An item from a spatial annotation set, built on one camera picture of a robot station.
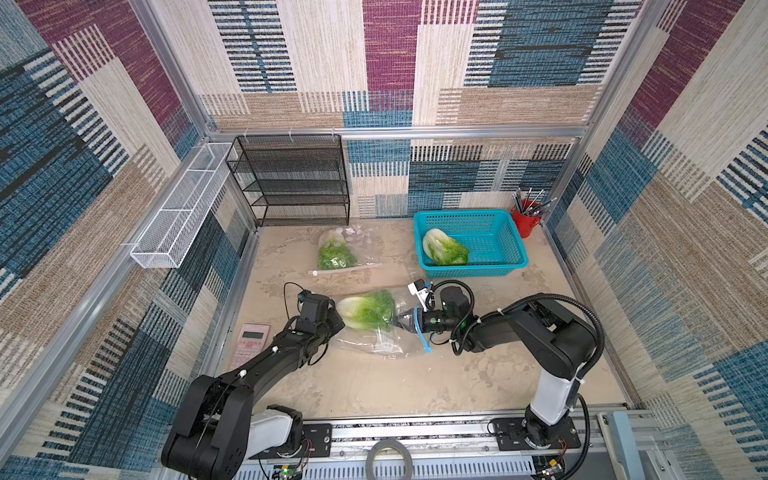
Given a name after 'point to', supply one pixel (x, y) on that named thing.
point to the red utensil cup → (525, 220)
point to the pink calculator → (252, 341)
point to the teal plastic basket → (492, 237)
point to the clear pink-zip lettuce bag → (348, 247)
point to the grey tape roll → (384, 445)
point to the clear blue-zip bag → (401, 342)
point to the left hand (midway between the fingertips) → (341, 317)
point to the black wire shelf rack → (294, 180)
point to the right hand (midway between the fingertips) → (396, 324)
